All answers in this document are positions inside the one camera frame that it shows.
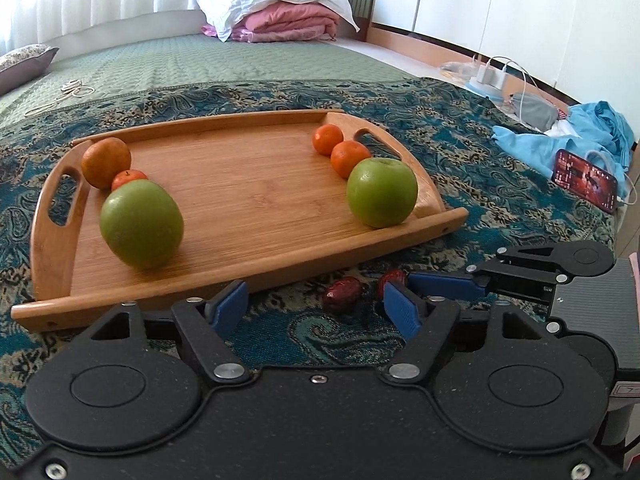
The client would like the red date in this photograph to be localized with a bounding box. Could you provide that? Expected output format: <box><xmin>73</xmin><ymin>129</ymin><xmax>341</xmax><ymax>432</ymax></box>
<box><xmin>376</xmin><ymin>269</ymin><xmax>407</xmax><ymax>301</ymax></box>
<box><xmin>322</xmin><ymin>276</ymin><xmax>362</xmax><ymax>313</ymax></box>

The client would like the large orange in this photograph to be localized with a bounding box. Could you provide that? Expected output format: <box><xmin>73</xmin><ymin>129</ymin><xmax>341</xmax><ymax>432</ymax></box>
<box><xmin>80</xmin><ymin>138</ymin><xmax>132</xmax><ymax>190</ymax></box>

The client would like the small tangerine back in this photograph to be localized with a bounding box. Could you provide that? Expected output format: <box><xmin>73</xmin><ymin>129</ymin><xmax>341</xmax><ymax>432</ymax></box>
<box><xmin>311</xmin><ymin>124</ymin><xmax>344</xmax><ymax>156</ymax></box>

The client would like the smartphone with lit screen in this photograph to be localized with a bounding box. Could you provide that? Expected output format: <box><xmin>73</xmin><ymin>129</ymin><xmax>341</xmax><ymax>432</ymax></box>
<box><xmin>551</xmin><ymin>150</ymin><xmax>617</xmax><ymax>214</ymax></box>

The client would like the left green apple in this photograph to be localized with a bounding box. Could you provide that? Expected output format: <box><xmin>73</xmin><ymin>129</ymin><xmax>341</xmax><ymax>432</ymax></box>
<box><xmin>99</xmin><ymin>179</ymin><xmax>184</xmax><ymax>270</ymax></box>

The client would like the green apple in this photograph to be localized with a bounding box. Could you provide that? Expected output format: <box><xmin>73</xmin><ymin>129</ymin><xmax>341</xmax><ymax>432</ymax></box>
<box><xmin>99</xmin><ymin>179</ymin><xmax>184</xmax><ymax>270</ymax></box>
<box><xmin>346</xmin><ymin>157</ymin><xmax>419</xmax><ymax>229</ymax></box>

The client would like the wooden serving tray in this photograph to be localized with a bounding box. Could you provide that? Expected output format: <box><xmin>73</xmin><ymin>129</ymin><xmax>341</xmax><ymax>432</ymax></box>
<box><xmin>11</xmin><ymin>110</ymin><xmax>468</xmax><ymax>333</ymax></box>

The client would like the right green apple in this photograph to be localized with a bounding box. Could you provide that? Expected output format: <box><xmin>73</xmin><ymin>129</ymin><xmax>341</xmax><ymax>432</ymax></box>
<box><xmin>346</xmin><ymin>157</ymin><xmax>419</xmax><ymax>229</ymax></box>

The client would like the light blue cloth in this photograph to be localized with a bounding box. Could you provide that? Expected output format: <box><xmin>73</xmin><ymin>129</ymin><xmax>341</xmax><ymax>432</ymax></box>
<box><xmin>491</xmin><ymin>101</ymin><xmax>636</xmax><ymax>198</ymax></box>

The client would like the grey pouch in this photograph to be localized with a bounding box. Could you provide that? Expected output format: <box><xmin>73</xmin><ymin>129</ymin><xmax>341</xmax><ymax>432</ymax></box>
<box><xmin>509</xmin><ymin>92</ymin><xmax>559</xmax><ymax>131</ymax></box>

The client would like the green quilted mattress cover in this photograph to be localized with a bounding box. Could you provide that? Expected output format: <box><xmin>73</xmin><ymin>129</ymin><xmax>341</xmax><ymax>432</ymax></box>
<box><xmin>1</xmin><ymin>35</ymin><xmax>411</xmax><ymax>128</ymax></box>

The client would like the pink folded blanket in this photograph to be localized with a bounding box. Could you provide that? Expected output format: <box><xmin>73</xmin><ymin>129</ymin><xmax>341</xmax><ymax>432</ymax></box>
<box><xmin>229</xmin><ymin>1</ymin><xmax>341</xmax><ymax>44</ymax></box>

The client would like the grey floral pillow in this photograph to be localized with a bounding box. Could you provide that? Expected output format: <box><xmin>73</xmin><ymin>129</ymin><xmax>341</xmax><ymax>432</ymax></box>
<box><xmin>0</xmin><ymin>44</ymin><xmax>58</xmax><ymax>96</ymax></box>

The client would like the white charging cable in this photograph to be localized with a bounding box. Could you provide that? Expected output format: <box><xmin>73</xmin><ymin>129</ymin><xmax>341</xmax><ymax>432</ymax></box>
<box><xmin>479</xmin><ymin>55</ymin><xmax>544</xmax><ymax>135</ymax></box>

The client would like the beige cord on mattress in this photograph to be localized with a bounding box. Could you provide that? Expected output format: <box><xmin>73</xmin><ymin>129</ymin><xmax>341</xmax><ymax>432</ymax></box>
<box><xmin>22</xmin><ymin>78</ymin><xmax>97</xmax><ymax>118</ymax></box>

